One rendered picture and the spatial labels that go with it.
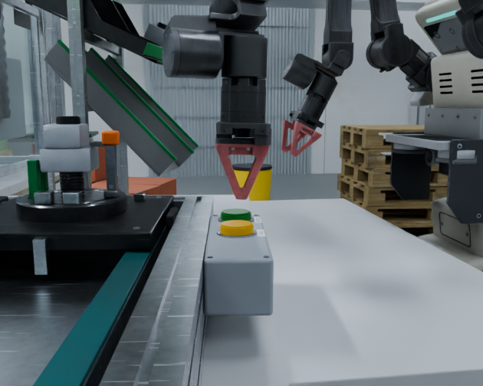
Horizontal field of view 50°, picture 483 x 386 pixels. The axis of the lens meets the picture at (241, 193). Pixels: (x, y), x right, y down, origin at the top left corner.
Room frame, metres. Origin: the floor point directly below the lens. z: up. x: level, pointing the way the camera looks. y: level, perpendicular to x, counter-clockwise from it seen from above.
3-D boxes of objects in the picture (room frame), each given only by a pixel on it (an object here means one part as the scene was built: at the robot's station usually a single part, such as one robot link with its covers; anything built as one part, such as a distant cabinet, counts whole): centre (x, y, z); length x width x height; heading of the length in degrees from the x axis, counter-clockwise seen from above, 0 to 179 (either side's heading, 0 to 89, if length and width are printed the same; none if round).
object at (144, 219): (0.68, 0.22, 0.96); 0.24 x 0.24 x 0.02; 1
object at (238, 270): (0.60, 0.01, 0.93); 0.21 x 0.07 x 0.06; 1
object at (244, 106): (0.67, 0.00, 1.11); 0.10 x 0.07 x 0.07; 1
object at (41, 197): (0.63, 0.24, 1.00); 0.02 x 0.01 x 0.02; 91
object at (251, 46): (0.67, 0.00, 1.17); 0.07 x 0.06 x 0.07; 113
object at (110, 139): (0.68, 0.18, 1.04); 0.04 x 0.02 x 0.08; 91
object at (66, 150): (0.68, 0.23, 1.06); 0.08 x 0.04 x 0.07; 91
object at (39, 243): (0.55, 0.22, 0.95); 0.01 x 0.01 x 0.04; 1
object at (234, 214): (0.67, 0.01, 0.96); 0.04 x 0.04 x 0.02
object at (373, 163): (4.55, -1.57, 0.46); 1.28 x 0.88 x 0.91; 95
